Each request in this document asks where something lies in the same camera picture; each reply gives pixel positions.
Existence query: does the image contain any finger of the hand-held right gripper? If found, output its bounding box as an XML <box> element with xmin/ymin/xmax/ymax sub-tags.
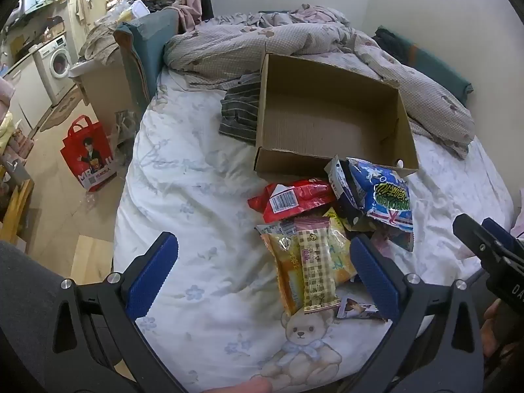
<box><xmin>452</xmin><ymin>214</ymin><xmax>499</xmax><ymax>262</ymax></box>
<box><xmin>481</xmin><ymin>218</ymin><xmax>524</xmax><ymax>254</ymax></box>

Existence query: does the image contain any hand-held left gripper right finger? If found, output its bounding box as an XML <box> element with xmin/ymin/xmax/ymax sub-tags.
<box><xmin>340</xmin><ymin>235</ymin><xmax>487</xmax><ymax>393</ymax></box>

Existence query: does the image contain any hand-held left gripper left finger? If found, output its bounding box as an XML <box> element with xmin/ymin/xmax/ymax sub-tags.
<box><xmin>41</xmin><ymin>231</ymin><xmax>193</xmax><ymax>393</ymax></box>

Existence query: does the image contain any yellow snack packet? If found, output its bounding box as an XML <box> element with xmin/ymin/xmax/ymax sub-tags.
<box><xmin>323</xmin><ymin>207</ymin><xmax>359</xmax><ymax>285</ymax></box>

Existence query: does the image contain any pink checked wafer packet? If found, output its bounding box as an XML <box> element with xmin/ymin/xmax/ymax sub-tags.
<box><xmin>294</xmin><ymin>217</ymin><xmax>342</xmax><ymax>316</ymax></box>

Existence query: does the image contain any blue chip bag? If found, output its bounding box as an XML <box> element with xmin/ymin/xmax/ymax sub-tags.
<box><xmin>347</xmin><ymin>158</ymin><xmax>415</xmax><ymax>251</ymax></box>

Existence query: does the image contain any orange and white snack packet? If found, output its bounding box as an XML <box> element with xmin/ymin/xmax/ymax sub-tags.
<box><xmin>256</xmin><ymin>221</ymin><xmax>306</xmax><ymax>317</ymax></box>

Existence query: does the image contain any white dark-blue stick packet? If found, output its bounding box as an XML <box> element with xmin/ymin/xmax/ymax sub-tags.
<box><xmin>325</xmin><ymin>155</ymin><xmax>369</xmax><ymax>230</ymax></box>

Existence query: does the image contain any red snack packet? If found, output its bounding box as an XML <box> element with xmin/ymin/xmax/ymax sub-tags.
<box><xmin>248</xmin><ymin>178</ymin><xmax>338</xmax><ymax>224</ymax></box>

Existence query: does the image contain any brown cardboard box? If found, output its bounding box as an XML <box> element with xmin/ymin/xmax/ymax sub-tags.
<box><xmin>253</xmin><ymin>52</ymin><xmax>419</xmax><ymax>178</ymax></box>

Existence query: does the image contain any person's right hand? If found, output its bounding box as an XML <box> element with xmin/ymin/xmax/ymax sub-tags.
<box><xmin>482</xmin><ymin>298</ymin><xmax>510</xmax><ymax>359</ymax></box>

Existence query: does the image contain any small purple snack packet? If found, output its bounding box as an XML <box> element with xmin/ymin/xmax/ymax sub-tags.
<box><xmin>336</xmin><ymin>297</ymin><xmax>389</xmax><ymax>321</ymax></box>

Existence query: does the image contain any pink translucent snack packet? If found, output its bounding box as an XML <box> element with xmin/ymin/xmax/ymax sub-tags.
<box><xmin>370</xmin><ymin>229</ymin><xmax>404</xmax><ymax>263</ymax></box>

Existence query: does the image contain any flat cardboard piece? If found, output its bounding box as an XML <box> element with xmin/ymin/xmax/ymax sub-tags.
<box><xmin>69</xmin><ymin>235</ymin><xmax>116</xmax><ymax>285</ymax></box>

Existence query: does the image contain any white floral bed sheet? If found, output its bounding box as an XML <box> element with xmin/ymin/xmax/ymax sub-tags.
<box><xmin>112</xmin><ymin>65</ymin><xmax>516</xmax><ymax>393</ymax></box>

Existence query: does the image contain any person's bare foot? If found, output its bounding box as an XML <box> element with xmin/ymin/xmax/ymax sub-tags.
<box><xmin>200</xmin><ymin>378</ymin><xmax>273</xmax><ymax>393</ymax></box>

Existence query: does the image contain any red shopping bag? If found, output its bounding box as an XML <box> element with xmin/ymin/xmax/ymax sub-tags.
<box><xmin>60</xmin><ymin>115</ymin><xmax>119</xmax><ymax>193</ymax></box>

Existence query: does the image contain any wooden rack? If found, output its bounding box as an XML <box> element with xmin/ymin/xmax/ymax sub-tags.
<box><xmin>0</xmin><ymin>178</ymin><xmax>35</xmax><ymax>250</ymax></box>

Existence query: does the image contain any dark teal pillow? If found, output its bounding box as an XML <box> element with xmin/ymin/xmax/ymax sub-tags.
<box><xmin>372</xmin><ymin>27</ymin><xmax>473</xmax><ymax>105</ymax></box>

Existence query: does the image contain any beige bedside cabinet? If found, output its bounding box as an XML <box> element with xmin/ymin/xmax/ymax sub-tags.
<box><xmin>69</xmin><ymin>61</ymin><xmax>144</xmax><ymax>148</ymax></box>

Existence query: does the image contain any brown floor rug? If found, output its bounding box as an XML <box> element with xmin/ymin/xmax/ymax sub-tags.
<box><xmin>39</xmin><ymin>88</ymin><xmax>84</xmax><ymax>132</ymax></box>

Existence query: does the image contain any grey striped cloth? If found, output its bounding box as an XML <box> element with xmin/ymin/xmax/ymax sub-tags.
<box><xmin>218</xmin><ymin>73</ymin><xmax>263</xmax><ymax>146</ymax></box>

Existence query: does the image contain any white kitchen cabinet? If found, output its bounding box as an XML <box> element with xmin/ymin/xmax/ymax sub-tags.
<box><xmin>0</xmin><ymin>55</ymin><xmax>54</xmax><ymax>132</ymax></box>

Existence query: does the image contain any teal cushion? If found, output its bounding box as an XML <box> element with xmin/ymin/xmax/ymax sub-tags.
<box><xmin>114</xmin><ymin>8</ymin><xmax>181</xmax><ymax>111</ymax></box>

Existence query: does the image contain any white washing machine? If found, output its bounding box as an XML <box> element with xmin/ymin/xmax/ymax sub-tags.
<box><xmin>33</xmin><ymin>35</ymin><xmax>77</xmax><ymax>105</ymax></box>

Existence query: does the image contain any beige crumpled cloth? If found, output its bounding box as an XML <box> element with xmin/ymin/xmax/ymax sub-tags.
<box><xmin>80</xmin><ymin>20</ymin><xmax>123</xmax><ymax>66</ymax></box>

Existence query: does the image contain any beige checked duvet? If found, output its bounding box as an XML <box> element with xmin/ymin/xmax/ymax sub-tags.
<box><xmin>164</xmin><ymin>4</ymin><xmax>476</xmax><ymax>160</ymax></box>

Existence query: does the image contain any white hanging towel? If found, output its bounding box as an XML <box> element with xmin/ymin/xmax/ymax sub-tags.
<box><xmin>74</xmin><ymin>0</ymin><xmax>98</xmax><ymax>24</ymax></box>

